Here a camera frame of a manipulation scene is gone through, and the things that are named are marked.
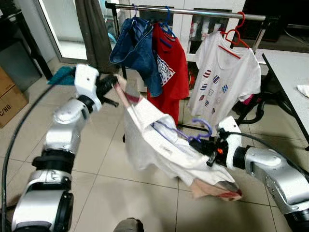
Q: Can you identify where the purple plastic hanger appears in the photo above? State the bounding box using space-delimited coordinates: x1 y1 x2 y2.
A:
152 118 214 145
131 4 145 25

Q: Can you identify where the white garment with pink parts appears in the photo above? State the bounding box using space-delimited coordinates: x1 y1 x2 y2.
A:
115 77 243 201

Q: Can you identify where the blue plastic hanger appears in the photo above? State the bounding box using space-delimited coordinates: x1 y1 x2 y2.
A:
159 6 177 39

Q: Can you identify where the red plastic hanger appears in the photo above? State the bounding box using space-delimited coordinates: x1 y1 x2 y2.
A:
217 12 253 59

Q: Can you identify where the blue denim garment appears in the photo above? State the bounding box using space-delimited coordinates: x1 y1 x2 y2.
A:
110 17 163 97

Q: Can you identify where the teal floor mat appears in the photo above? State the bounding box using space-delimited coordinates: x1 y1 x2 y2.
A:
48 66 77 87

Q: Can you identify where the grey curtain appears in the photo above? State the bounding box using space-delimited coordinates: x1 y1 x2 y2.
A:
75 0 119 73

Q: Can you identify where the red printed t-shirt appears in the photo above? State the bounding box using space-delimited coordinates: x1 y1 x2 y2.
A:
147 22 190 124

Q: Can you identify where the white printed t-shirt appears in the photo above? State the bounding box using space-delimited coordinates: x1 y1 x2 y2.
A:
187 31 262 127

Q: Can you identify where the glass balcony door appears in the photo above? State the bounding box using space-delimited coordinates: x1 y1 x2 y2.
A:
39 0 90 61

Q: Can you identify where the dark grey storage box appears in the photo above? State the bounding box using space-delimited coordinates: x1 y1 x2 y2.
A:
0 11 53 92

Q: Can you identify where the printed brown cardboard box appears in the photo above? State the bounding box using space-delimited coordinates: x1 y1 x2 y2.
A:
0 65 28 129

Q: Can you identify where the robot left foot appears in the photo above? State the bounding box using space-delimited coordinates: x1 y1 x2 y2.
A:
113 217 144 232

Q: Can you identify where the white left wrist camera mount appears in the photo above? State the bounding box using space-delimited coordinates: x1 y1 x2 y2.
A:
74 64 102 113

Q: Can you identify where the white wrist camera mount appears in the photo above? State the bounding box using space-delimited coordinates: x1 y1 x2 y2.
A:
74 64 102 113
216 116 243 170

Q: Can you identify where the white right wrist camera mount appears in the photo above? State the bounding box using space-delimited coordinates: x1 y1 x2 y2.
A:
216 116 243 170

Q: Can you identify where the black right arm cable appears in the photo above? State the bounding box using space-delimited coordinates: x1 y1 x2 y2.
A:
227 130 309 182

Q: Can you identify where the white table black frame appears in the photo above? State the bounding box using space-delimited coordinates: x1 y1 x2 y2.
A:
263 50 309 143

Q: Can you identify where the metal clothes rack black frame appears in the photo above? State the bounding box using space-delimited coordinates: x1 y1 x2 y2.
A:
105 1 280 137

